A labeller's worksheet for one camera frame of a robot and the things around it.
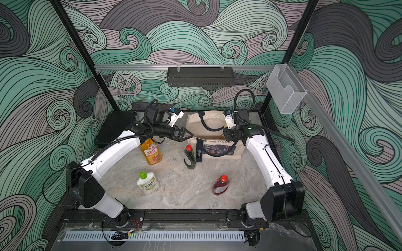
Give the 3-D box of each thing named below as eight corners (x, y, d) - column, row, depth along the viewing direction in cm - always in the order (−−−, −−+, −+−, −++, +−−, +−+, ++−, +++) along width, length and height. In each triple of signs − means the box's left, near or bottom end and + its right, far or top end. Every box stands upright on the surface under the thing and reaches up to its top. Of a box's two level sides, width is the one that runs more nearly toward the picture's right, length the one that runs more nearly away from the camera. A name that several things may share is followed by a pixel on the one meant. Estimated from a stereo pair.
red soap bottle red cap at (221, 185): (213, 195, 82) (217, 182, 67) (213, 189, 85) (216, 174, 70) (224, 195, 82) (230, 182, 67) (223, 189, 85) (229, 174, 70)
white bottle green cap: (145, 194, 83) (135, 182, 70) (147, 183, 87) (138, 170, 73) (157, 194, 83) (150, 182, 70) (159, 183, 87) (152, 170, 73)
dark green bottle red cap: (188, 171, 91) (186, 155, 76) (185, 163, 95) (182, 146, 80) (194, 168, 92) (194, 152, 77) (191, 161, 96) (190, 143, 81)
